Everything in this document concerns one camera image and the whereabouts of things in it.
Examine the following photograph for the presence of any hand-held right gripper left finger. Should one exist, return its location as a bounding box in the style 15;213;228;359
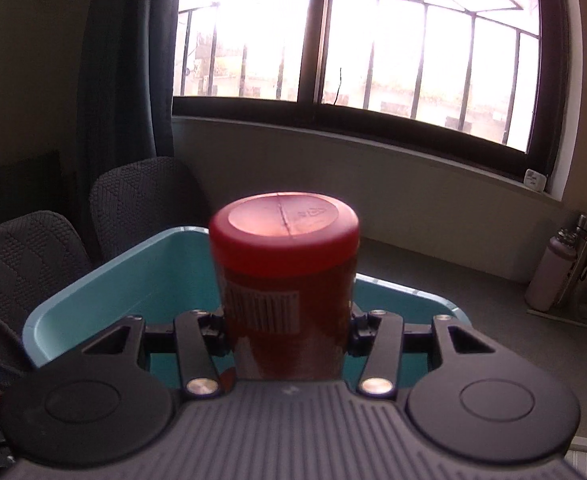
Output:
82;309;236;401

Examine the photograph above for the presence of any dark curtain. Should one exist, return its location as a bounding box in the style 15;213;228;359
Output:
76;0;183;241

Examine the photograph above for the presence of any red lidded jar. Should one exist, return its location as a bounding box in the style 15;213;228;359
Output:
208;192;362;381

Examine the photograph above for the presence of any white ribbed object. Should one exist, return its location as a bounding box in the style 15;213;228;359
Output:
563;436;587;476

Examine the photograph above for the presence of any teal plastic bin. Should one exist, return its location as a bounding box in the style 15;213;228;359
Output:
22;226;470;392

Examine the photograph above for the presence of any dark grey fabric chair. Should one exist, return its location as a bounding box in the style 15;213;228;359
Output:
89;156;209;261
0;210;93;376

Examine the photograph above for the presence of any dark framed window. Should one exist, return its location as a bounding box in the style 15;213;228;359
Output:
172;0;571;195

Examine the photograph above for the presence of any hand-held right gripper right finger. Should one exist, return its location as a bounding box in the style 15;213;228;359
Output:
346;309;499;401

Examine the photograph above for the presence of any pink water bottle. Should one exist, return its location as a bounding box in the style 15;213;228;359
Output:
525;213;587;312

